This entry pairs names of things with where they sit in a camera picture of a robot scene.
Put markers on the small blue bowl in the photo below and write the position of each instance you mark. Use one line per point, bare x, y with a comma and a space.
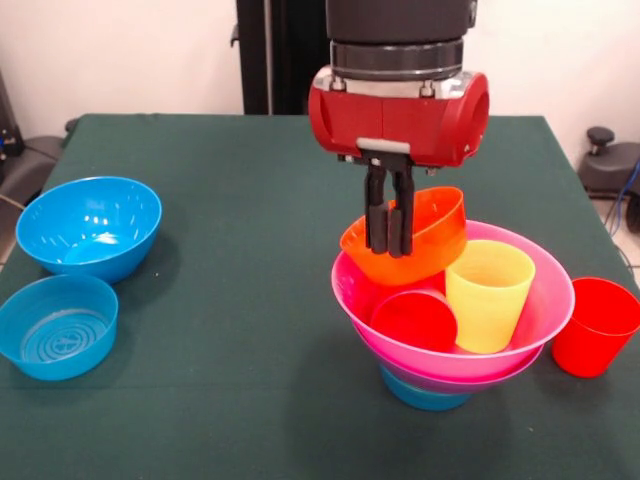
430, 401
57, 330

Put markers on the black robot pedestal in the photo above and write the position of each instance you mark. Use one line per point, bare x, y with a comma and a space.
285, 50

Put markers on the large pink bowl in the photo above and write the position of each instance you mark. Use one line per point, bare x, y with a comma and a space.
545, 300

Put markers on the large blue bowl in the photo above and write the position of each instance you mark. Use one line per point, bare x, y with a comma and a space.
90, 230

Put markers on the dark green tablecloth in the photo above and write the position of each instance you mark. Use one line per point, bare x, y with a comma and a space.
225, 400

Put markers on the yellow cup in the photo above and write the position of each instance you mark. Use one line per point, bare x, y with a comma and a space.
487, 310

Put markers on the crimson cup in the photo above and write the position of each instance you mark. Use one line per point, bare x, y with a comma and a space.
415, 322

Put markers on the red cup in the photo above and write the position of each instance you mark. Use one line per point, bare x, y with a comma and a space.
595, 345

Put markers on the dark grey stand base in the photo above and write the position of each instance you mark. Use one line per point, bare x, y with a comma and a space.
615, 165
30, 165

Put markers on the orange bowl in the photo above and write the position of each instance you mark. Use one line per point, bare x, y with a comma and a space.
435, 250

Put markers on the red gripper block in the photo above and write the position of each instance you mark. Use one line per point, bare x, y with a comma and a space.
400, 125

